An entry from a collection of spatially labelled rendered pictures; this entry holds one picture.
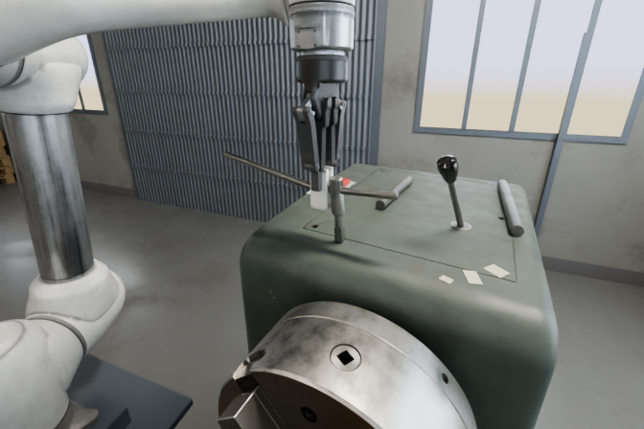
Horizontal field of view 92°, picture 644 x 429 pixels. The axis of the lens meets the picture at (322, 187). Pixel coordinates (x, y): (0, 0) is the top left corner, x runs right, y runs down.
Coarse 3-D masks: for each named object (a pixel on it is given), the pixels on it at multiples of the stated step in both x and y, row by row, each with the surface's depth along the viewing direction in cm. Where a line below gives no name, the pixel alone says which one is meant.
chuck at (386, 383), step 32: (288, 320) 42; (320, 320) 39; (256, 352) 39; (288, 352) 35; (320, 352) 34; (384, 352) 34; (224, 384) 39; (288, 384) 32; (320, 384) 30; (352, 384) 31; (384, 384) 31; (416, 384) 33; (288, 416) 34; (320, 416) 31; (352, 416) 29; (384, 416) 29; (416, 416) 30; (448, 416) 33
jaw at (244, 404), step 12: (252, 360) 39; (240, 384) 37; (252, 384) 36; (240, 396) 35; (252, 396) 34; (264, 396) 35; (228, 408) 34; (240, 408) 32; (252, 408) 33; (264, 408) 34; (228, 420) 32; (240, 420) 32; (252, 420) 33; (264, 420) 33; (276, 420) 34
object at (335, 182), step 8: (336, 176) 50; (336, 184) 48; (336, 192) 49; (336, 200) 49; (336, 208) 50; (344, 208) 51; (336, 216) 51; (336, 224) 51; (336, 232) 52; (344, 232) 53; (336, 240) 53
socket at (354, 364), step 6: (336, 348) 34; (342, 348) 35; (348, 348) 35; (336, 354) 34; (342, 354) 34; (348, 354) 34; (354, 354) 34; (336, 360) 33; (342, 360) 35; (348, 360) 34; (354, 360) 33; (336, 366) 32; (342, 366) 32; (348, 366) 32; (354, 366) 32
